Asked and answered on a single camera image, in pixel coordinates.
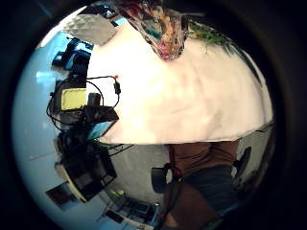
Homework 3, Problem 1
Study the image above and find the colourful patterned vase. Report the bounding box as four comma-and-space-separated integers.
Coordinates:
118, 0, 190, 62

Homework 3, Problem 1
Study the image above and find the low shelf with boxes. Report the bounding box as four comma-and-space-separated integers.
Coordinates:
104, 188, 161, 229

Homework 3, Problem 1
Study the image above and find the black cable with adapter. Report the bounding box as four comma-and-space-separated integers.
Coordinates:
85, 74, 123, 110

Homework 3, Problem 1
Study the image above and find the grey quilted panel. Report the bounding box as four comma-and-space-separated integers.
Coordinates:
61, 13, 118, 46

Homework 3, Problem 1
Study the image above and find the the person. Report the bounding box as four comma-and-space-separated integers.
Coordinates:
162, 139, 247, 230

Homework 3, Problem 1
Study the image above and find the dark flat board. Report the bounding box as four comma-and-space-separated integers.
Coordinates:
44, 181, 79, 210

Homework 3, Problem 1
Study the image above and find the black laptop with blue screen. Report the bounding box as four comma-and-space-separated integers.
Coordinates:
82, 105, 121, 142

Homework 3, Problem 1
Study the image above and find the black office chair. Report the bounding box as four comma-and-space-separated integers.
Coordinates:
150, 162, 176, 196

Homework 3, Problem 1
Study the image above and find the monitor with yellow screen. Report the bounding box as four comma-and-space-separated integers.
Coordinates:
59, 87, 88, 112

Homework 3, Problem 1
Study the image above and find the black equipment cart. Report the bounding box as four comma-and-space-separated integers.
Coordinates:
55, 142, 119, 204

